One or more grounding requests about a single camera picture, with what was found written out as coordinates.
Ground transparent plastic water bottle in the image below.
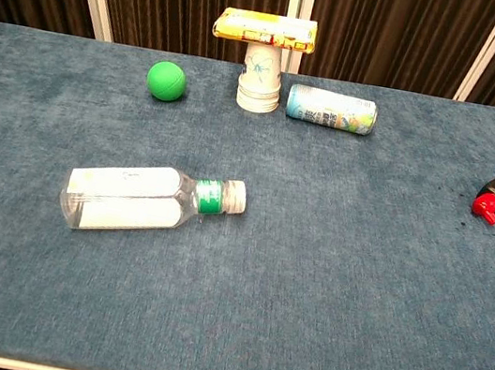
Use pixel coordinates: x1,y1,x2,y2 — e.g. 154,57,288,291
53,149,250,258

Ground stacked white paper cups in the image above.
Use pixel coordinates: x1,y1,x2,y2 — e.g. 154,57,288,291
232,39,290,117

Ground green rubber ball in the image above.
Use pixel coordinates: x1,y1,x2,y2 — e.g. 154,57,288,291
142,57,190,105

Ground yellow snack box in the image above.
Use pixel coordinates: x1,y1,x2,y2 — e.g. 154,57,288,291
210,4,321,56

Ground light blue packet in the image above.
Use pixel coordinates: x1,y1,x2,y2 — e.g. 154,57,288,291
283,82,381,139

